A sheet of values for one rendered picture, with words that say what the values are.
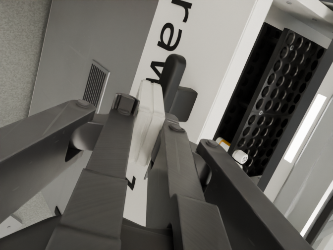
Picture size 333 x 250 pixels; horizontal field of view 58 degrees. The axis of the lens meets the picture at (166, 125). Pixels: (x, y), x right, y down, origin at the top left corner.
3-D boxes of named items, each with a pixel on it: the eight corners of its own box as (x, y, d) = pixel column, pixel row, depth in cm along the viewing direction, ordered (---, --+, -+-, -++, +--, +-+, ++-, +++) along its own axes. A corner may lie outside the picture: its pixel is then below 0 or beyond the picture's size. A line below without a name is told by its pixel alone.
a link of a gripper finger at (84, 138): (121, 163, 14) (55, 145, 13) (129, 125, 18) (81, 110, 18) (130, 135, 13) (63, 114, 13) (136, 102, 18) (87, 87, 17)
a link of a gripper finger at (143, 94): (133, 164, 16) (119, 160, 15) (138, 119, 22) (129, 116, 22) (151, 112, 15) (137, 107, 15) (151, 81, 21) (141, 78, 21)
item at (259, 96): (215, 177, 35) (218, 180, 35) (284, 27, 29) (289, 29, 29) (225, 176, 36) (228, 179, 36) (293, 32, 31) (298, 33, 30)
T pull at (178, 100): (136, 140, 24) (145, 149, 23) (167, 50, 22) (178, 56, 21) (169, 140, 27) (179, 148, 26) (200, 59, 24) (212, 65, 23)
